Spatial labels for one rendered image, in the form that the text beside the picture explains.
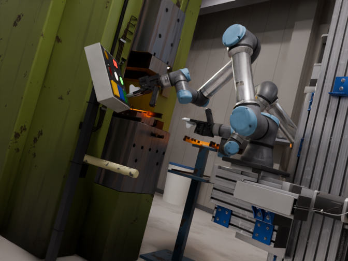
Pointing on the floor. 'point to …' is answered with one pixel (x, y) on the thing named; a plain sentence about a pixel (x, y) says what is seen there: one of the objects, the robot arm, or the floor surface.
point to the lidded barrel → (177, 185)
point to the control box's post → (72, 178)
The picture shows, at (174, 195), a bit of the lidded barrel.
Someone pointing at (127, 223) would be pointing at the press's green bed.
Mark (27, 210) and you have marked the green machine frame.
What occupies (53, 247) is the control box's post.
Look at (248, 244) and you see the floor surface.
